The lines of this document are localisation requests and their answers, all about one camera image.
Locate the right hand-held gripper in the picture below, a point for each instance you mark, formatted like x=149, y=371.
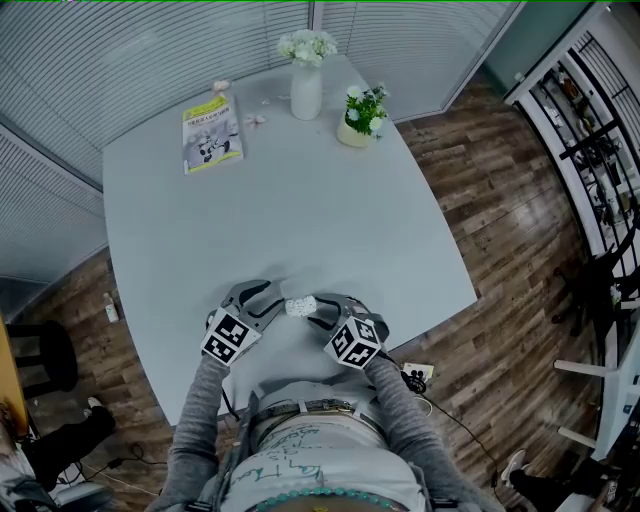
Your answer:
x=355, y=342

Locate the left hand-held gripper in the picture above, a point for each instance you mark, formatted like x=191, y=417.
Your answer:
x=227, y=335

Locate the small white object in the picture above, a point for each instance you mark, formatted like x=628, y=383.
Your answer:
x=300, y=307

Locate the person's left forearm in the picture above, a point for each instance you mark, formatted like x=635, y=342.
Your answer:
x=202, y=410

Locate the person's right forearm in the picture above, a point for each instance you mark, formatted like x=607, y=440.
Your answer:
x=400, y=410

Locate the person's belt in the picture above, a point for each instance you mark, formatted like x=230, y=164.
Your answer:
x=320, y=405

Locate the white power strip with plugs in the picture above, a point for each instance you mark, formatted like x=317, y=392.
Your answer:
x=419, y=370

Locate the person's white printed shirt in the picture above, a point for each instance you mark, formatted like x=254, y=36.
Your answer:
x=325, y=460

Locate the small plastic bottle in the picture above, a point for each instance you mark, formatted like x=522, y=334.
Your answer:
x=111, y=307

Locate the green-edged magazine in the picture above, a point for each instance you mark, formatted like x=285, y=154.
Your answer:
x=212, y=137

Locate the cream plant pot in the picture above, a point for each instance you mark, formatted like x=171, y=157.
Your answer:
x=352, y=136

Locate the fallen pink petals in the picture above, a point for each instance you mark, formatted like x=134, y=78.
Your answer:
x=255, y=120

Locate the green plant with white flowers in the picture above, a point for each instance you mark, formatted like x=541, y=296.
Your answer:
x=367, y=110

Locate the white ribbed vase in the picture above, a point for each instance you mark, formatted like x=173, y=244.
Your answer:
x=306, y=95

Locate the small pale flower ornament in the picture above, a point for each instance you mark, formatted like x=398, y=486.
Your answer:
x=221, y=86

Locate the white flower bouquet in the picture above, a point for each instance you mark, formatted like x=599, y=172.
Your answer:
x=306, y=47

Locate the round yellow wooden table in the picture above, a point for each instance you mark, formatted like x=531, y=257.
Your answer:
x=11, y=385

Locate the grey office chair base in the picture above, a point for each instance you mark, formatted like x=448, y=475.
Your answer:
x=75, y=495

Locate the white shelf with black rack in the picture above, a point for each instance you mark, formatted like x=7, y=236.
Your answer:
x=570, y=135

